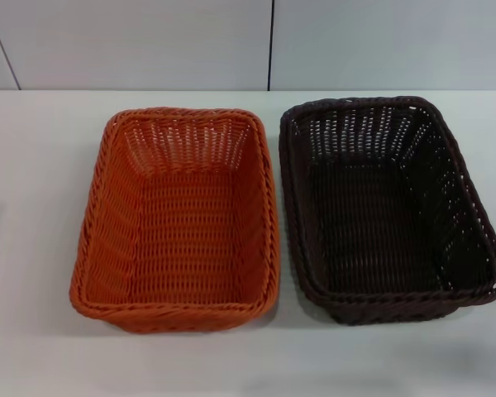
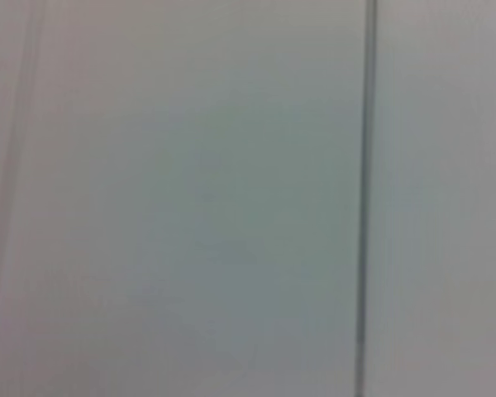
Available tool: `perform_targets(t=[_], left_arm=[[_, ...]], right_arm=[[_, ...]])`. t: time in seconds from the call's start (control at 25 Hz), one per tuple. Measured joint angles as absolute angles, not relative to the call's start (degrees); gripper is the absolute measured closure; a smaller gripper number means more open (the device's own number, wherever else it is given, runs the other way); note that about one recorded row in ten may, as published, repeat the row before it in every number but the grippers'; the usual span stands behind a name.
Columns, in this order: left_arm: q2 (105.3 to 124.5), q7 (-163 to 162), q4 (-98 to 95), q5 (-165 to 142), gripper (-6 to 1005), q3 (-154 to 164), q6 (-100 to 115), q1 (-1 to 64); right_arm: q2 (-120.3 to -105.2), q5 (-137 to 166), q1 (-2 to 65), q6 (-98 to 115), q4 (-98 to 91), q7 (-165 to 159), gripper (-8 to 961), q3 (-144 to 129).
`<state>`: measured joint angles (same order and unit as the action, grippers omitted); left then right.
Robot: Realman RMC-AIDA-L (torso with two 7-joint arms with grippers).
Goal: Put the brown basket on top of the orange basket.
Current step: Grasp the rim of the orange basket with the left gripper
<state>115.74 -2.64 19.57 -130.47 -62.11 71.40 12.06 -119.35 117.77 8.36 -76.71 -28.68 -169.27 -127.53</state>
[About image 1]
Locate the dark brown woven basket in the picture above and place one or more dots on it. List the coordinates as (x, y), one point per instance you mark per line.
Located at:
(376, 215)

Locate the orange woven basket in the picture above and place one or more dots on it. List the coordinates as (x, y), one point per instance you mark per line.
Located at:
(169, 231)

